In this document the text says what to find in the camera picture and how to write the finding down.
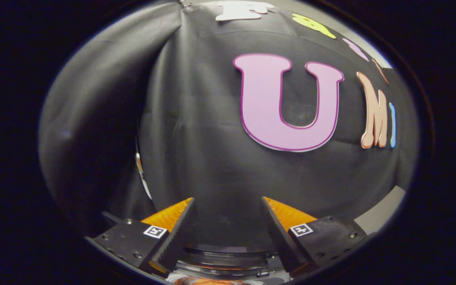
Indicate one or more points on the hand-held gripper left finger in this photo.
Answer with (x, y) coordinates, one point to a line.
(176, 237)

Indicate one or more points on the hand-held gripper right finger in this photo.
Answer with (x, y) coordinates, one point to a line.
(279, 237)

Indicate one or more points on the yellow orange-trimmed shirt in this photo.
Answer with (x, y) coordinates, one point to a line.
(208, 281)

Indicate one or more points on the black backdrop cloth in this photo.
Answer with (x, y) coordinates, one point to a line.
(212, 130)

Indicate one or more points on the beige cabinet with dark frame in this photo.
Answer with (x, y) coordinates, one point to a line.
(382, 211)

